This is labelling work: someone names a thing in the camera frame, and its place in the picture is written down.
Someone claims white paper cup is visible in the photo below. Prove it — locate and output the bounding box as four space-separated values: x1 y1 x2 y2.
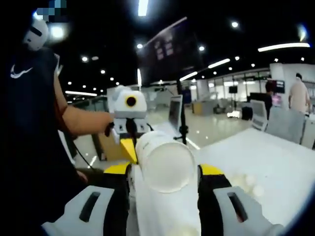
134 130 197 195
127 164 201 236

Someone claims pile of white paper cups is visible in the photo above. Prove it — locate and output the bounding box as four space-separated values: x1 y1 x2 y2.
230 173 265 197

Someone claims grey partition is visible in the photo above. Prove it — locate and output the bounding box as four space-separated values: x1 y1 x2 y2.
265 107 306 146

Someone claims white worn device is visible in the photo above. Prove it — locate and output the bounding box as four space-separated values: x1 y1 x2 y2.
23 18 50 52

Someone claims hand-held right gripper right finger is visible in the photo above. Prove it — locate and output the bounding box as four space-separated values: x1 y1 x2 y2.
196 164 284 236

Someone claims black cable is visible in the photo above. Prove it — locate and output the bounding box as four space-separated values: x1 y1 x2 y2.
58 130 96 171

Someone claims brown cardboard box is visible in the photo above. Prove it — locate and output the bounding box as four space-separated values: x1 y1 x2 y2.
98 132 131 161

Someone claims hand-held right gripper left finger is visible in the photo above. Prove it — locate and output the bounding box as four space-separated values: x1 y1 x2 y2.
41 162 131 236

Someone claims curved ceiling light strip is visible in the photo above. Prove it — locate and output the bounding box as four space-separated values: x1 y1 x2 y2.
257 43 311 53

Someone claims dark hanging board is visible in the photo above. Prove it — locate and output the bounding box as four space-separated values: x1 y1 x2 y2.
136 17 205 86

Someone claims person's dark shirt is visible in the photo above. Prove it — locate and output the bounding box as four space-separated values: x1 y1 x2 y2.
0 46 83 236

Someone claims laptop screen on stand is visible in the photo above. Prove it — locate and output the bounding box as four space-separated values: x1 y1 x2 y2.
168 95 184 135

